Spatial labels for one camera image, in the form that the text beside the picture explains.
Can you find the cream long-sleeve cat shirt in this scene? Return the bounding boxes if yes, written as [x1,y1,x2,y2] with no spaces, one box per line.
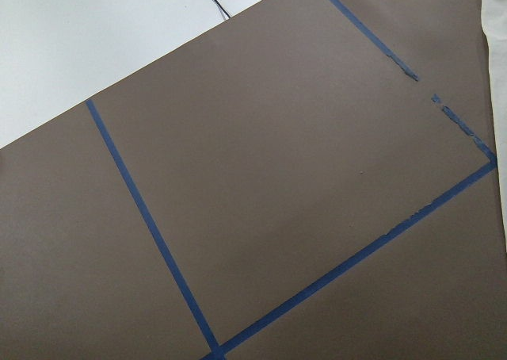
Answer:
[480,0,507,254]

